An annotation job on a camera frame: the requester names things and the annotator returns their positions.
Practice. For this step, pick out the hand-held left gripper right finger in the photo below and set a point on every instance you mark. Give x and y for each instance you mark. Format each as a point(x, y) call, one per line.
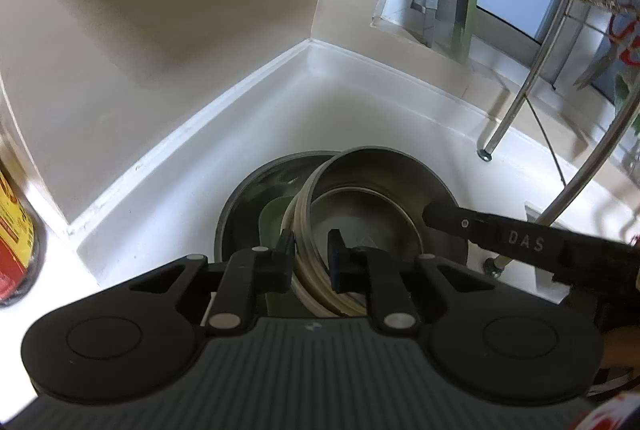
point(337, 265)

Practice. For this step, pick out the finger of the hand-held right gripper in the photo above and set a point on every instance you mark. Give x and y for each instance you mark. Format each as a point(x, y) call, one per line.
point(450, 222)

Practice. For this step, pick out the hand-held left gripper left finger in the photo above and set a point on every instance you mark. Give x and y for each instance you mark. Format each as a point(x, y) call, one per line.
point(287, 260)

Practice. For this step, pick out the green square plate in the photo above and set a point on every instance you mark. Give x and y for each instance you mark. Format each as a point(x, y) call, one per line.
point(272, 230)

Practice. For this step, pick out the cream ribbed bowl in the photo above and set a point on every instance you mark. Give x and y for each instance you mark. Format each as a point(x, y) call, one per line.
point(304, 230)

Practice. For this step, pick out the wide stainless steel plate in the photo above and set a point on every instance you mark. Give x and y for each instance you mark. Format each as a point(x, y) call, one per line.
point(235, 220)

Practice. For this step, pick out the stainless steel pot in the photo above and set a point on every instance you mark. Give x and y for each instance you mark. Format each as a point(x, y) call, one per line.
point(380, 169)

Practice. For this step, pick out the person's right hand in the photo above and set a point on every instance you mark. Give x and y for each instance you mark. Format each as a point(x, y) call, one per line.
point(622, 347)

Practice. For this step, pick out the metal dish rack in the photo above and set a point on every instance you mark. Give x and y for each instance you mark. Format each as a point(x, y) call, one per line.
point(520, 84)

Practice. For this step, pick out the red white patterned clothing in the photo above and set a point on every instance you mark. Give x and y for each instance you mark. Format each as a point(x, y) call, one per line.
point(610, 410)

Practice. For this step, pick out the grey metal utensil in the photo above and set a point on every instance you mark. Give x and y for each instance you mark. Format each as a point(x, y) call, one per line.
point(597, 64)

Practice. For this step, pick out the large red label sauce bottle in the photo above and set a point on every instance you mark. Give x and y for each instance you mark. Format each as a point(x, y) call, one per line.
point(15, 240)

